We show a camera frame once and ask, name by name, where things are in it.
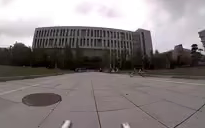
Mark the large grey multi-storey building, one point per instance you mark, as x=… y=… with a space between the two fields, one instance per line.
x=90 y=41

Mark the round dark manhole cover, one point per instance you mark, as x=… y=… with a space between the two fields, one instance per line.
x=41 y=99

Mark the grass lawn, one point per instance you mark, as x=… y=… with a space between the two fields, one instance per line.
x=16 y=70

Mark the low distant building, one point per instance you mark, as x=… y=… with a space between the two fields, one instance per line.
x=178 y=53

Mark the grass verge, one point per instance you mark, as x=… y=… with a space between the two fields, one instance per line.
x=183 y=71

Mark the robot's own part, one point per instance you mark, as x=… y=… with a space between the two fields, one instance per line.
x=125 y=125
x=66 y=124

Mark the tall dark tree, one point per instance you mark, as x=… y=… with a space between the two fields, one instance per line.
x=195 y=53

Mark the grey concrete slab pavement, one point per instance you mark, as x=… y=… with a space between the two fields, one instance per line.
x=100 y=96

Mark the row of dark trees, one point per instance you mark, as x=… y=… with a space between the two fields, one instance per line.
x=20 y=55

